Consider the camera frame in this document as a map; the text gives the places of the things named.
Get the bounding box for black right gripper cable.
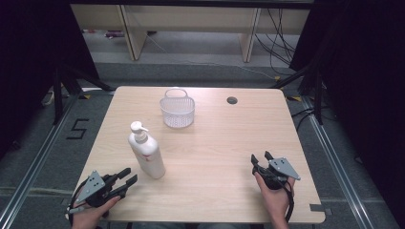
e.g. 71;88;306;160
281;180;295;223

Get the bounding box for black floor cables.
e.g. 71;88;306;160
290;106;332;132

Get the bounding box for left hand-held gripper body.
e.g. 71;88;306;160
66;170;124;215

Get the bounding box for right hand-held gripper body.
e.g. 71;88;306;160
252;156;302;192

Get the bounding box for dark curtain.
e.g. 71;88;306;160
0;0;100;160
288;0;405;222

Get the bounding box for white pump bottle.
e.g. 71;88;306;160
127;120;167;179

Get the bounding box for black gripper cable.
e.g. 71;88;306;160
67;180;84;225
281;180;295;223

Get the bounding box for white plastic basket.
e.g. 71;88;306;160
159;87;196;129

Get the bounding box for person's right hand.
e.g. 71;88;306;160
254;173;296;229

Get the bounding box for person's left hand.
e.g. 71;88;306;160
71;195;122;229

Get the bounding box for metal floor rail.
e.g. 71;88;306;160
0;94;81;229
300;94;375;229

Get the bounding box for bundle of black hanging cables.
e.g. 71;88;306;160
253;8;301;76

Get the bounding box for black metal stand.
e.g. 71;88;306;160
52;61;117;126
270;60;327;126

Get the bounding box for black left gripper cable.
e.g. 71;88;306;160
67;180;84;225

